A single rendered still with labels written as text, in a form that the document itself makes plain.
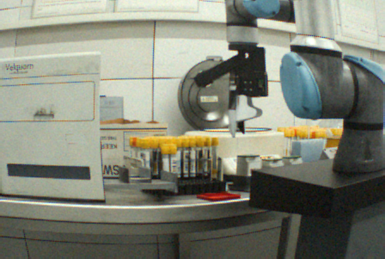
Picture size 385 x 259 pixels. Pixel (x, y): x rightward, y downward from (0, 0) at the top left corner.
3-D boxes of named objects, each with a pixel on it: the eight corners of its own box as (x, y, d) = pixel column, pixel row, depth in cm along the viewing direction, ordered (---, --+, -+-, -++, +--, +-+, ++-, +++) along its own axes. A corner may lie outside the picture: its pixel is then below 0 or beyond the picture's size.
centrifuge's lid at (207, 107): (180, 53, 199) (171, 58, 206) (184, 144, 196) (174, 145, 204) (249, 56, 206) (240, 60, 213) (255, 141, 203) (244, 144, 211)
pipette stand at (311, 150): (302, 180, 164) (304, 141, 163) (285, 179, 169) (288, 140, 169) (324, 175, 169) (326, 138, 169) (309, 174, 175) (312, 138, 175)
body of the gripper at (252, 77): (265, 99, 149) (262, 45, 149) (226, 98, 151) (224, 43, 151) (268, 99, 157) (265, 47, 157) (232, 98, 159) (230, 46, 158)
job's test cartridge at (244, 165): (247, 185, 152) (247, 157, 152) (235, 183, 156) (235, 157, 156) (260, 183, 154) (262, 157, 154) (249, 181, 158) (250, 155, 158)
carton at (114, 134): (82, 183, 157) (79, 121, 157) (56, 169, 183) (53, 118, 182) (171, 183, 169) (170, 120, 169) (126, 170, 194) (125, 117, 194)
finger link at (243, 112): (253, 129, 144) (257, 92, 149) (225, 129, 145) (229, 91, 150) (255, 137, 147) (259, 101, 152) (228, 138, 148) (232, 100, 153)
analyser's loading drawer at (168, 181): (88, 192, 129) (86, 167, 129) (79, 187, 135) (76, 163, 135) (178, 192, 139) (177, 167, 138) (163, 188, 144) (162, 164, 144)
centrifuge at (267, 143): (216, 183, 170) (216, 132, 169) (178, 171, 198) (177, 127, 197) (296, 175, 177) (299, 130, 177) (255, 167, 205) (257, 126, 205)
